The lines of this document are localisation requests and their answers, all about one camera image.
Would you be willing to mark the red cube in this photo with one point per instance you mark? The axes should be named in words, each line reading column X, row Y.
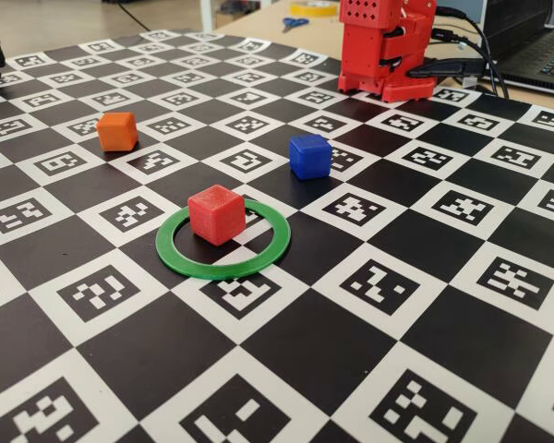
column 214, row 214

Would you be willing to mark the blue cube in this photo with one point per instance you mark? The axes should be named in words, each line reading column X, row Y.
column 310, row 159

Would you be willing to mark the orange cube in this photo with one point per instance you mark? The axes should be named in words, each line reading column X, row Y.
column 117, row 134

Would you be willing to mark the black white marker checkerboard mat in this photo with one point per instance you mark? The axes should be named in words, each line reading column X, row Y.
column 304, row 350

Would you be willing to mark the yellow tape roll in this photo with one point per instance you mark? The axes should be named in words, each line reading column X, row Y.
column 304, row 8

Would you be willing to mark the white table leg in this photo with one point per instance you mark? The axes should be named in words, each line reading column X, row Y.
column 208, row 14

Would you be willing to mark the black flat power plug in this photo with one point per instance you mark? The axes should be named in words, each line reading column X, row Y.
column 443, row 69

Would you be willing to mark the dark laptop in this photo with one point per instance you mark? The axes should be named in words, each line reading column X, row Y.
column 526, row 46

